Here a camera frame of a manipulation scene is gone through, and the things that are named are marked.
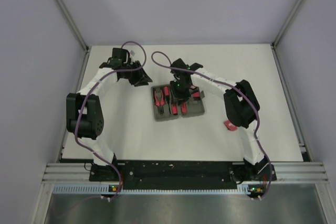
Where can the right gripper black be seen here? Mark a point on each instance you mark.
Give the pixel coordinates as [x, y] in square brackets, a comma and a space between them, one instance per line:
[177, 97]

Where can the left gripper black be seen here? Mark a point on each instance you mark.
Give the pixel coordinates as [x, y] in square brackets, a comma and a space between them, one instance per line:
[140, 78]

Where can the red black screwdriver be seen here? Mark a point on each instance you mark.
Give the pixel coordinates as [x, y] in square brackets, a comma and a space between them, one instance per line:
[174, 109]
[167, 96]

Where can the red utility knife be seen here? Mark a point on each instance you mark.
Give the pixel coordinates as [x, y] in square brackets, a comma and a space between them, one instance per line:
[183, 108]

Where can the red black pliers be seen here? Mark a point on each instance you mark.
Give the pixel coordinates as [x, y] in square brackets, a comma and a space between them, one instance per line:
[159, 101]

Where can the grey plastic tool case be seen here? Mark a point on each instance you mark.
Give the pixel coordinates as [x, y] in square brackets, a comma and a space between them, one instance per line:
[166, 106]

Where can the red tape measure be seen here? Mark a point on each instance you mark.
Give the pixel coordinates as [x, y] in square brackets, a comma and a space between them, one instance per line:
[230, 126]

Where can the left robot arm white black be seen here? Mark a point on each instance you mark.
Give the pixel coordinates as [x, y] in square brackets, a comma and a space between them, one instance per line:
[84, 113]

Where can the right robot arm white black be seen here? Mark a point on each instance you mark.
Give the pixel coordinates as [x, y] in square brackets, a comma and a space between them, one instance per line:
[241, 106]

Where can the red hex key holder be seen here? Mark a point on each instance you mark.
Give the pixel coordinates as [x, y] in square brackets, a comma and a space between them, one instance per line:
[196, 94]

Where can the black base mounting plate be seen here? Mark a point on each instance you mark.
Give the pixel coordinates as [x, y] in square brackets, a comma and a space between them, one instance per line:
[182, 175]

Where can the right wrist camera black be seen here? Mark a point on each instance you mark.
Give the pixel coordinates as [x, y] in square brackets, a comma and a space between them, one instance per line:
[178, 63]

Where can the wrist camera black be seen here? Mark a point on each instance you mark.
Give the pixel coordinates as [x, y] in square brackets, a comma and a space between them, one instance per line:
[120, 55]
[178, 63]

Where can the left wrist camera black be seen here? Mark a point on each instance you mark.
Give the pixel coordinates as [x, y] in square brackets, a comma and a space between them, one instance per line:
[120, 55]

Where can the grey slotted cable duct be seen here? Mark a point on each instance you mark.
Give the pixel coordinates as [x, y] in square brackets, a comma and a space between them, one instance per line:
[93, 189]

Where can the left aluminium corner post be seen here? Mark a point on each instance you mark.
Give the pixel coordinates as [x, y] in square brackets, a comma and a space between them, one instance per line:
[71, 24]

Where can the aluminium corner post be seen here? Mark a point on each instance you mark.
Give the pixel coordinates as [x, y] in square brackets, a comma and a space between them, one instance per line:
[288, 22]
[71, 24]

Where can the aluminium front frame rail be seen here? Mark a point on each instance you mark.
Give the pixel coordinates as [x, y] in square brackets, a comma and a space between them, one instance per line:
[286, 172]

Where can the right aluminium corner post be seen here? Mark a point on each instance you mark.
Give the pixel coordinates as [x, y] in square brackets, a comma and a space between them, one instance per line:
[288, 22]

